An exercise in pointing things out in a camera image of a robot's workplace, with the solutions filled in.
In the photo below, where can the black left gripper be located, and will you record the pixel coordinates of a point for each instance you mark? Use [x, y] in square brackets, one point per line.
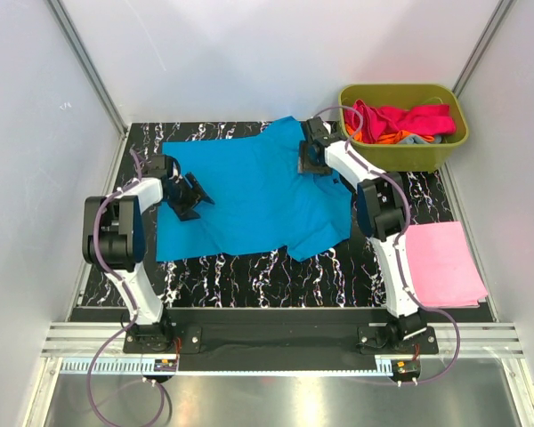
[184, 211]

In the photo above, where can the olive green plastic bin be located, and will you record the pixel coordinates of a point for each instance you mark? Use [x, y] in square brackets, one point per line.
[407, 158]

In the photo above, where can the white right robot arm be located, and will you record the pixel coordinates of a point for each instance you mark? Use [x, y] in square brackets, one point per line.
[383, 216]

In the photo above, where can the grey t shirt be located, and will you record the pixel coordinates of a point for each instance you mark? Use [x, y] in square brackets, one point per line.
[414, 139]

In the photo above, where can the magenta t shirt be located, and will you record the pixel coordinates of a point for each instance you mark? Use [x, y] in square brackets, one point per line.
[428, 119]

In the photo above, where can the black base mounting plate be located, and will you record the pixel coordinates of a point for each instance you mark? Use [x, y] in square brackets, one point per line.
[293, 336]

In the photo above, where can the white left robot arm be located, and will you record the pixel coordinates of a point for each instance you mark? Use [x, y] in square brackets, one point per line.
[114, 241]

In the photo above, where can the blue t shirt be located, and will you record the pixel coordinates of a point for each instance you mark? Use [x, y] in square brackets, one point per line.
[260, 201]

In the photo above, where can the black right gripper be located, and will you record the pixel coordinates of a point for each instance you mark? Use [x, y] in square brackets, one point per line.
[303, 164]

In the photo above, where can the white slotted cable duct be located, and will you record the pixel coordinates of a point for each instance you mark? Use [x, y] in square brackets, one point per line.
[186, 367]

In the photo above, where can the orange t shirt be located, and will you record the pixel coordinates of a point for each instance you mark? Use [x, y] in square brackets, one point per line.
[383, 139]

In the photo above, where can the folded pink t shirt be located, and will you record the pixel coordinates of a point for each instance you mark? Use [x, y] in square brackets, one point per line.
[442, 269]

